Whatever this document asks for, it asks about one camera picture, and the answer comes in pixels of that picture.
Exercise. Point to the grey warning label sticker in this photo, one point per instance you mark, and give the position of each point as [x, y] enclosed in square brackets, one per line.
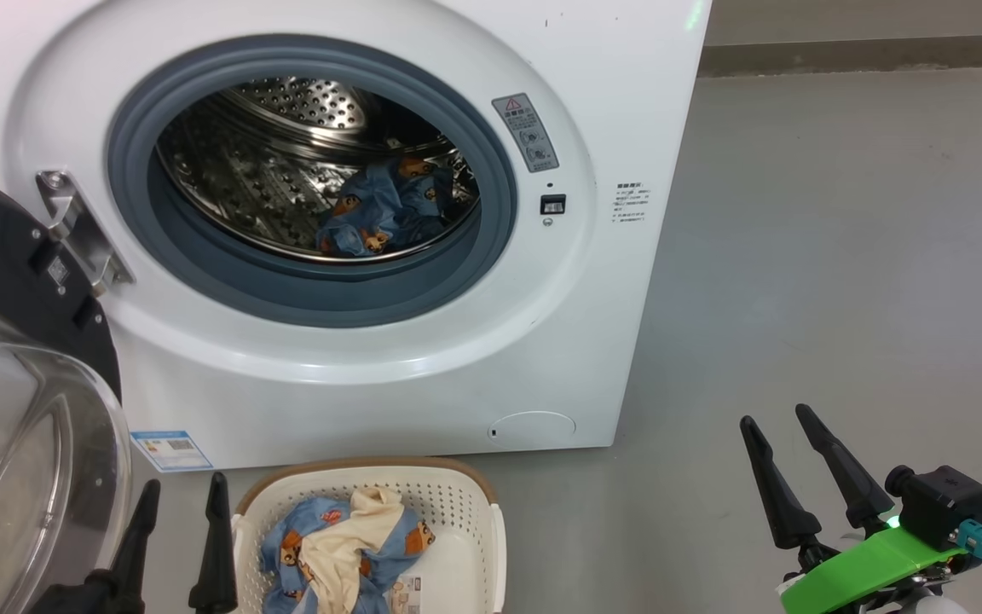
[527, 132]

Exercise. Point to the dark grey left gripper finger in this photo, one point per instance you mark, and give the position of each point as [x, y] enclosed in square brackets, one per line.
[216, 554]
[137, 554]

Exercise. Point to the grey rubber door gasket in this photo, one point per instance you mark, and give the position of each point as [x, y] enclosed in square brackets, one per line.
[286, 286]

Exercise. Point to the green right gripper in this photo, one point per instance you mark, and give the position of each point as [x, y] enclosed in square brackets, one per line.
[866, 567]

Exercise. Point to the black door latch slot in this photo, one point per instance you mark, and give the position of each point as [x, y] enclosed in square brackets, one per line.
[552, 204]

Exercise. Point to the steel perforated washer drum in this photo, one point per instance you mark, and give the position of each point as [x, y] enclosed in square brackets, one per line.
[244, 179]

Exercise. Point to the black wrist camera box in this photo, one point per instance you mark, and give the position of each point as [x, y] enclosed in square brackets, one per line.
[943, 507]
[73, 597]

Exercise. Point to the round white filter cover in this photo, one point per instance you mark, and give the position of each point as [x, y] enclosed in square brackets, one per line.
[534, 428]

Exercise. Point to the small printed text label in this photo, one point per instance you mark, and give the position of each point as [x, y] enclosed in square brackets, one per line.
[631, 202]

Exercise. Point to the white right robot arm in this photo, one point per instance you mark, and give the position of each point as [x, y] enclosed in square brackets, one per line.
[938, 604]

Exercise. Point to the basket product label sticker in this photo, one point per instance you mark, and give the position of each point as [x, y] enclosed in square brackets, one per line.
[406, 595]

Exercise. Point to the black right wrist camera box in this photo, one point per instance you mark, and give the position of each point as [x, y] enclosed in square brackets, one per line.
[943, 507]

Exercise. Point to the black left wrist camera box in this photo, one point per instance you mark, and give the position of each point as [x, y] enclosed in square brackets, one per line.
[73, 597]

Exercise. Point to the cream perforated basket brown rim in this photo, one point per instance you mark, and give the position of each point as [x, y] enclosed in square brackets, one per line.
[465, 529]

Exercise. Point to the white front-load washing machine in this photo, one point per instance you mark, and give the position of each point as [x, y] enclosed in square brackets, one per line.
[457, 367]

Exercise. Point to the silver metal door hinge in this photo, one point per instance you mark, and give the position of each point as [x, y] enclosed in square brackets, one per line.
[82, 234]

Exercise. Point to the blue energy label sticker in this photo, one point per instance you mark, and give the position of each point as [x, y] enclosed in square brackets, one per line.
[171, 450]

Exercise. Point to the blue bear print garment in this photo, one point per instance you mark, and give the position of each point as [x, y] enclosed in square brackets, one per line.
[286, 541]
[380, 209]

